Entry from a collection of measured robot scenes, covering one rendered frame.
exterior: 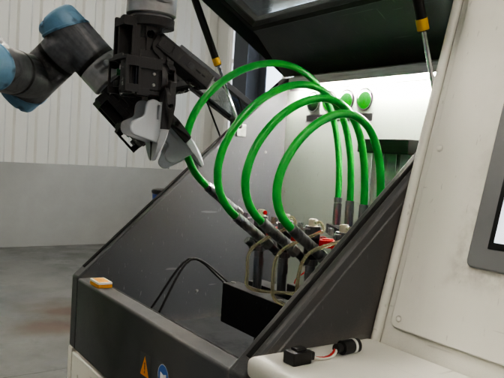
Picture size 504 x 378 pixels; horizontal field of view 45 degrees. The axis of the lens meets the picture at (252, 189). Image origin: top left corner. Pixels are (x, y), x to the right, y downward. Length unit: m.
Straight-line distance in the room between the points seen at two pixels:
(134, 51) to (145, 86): 0.05
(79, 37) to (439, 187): 0.64
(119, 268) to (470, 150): 0.84
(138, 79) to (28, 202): 6.90
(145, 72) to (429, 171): 0.44
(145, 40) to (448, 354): 0.61
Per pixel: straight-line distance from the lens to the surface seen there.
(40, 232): 7.88
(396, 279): 0.94
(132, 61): 0.92
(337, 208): 1.34
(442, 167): 0.93
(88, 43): 1.11
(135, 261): 1.45
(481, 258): 0.85
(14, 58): 1.04
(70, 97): 7.92
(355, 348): 0.86
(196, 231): 1.51
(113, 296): 1.24
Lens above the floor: 1.24
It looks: 3 degrees down
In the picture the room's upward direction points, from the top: 4 degrees clockwise
